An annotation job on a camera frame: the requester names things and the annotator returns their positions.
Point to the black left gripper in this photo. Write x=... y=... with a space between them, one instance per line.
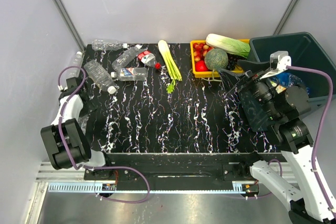
x=91 y=105

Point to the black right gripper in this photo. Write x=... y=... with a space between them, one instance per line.
x=230 y=80

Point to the blue label crushed bottle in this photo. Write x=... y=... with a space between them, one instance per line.
x=284 y=80

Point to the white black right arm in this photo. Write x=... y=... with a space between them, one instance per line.
x=312 y=201

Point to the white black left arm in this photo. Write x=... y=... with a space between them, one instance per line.
x=74 y=107

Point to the dark green plastic bin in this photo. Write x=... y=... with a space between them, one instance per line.
x=305 y=52

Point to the yellow plastic tray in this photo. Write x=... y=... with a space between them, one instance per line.
x=208 y=74

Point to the clear ribbed bottle white cap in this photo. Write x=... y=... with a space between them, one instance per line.
x=100 y=76

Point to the napa cabbage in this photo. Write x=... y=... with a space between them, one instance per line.
x=230 y=45

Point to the green netted melon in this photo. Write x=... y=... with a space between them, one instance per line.
x=216 y=59

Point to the red apple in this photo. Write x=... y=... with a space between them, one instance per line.
x=200 y=66

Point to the clear bottle back row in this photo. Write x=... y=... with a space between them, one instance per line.
x=108 y=45

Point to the clear bottle blue red label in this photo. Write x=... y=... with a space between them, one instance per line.
x=130 y=74

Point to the clear crushed bottle middle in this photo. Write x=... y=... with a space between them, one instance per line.
x=123 y=60

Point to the celery stalk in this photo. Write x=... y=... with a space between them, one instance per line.
x=171 y=66

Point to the red label crushed bottle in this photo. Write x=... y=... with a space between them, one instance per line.
x=149 y=59

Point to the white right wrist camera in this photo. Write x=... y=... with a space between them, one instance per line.
x=279 y=61

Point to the aluminium front rail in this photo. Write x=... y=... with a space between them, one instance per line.
x=126 y=181

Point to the aluminium frame post left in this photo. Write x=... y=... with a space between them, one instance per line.
x=70 y=25

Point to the aluminium frame post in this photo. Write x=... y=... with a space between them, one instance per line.
x=285 y=17
x=70 y=25

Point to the aluminium frame post right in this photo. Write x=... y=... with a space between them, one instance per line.
x=285 y=17

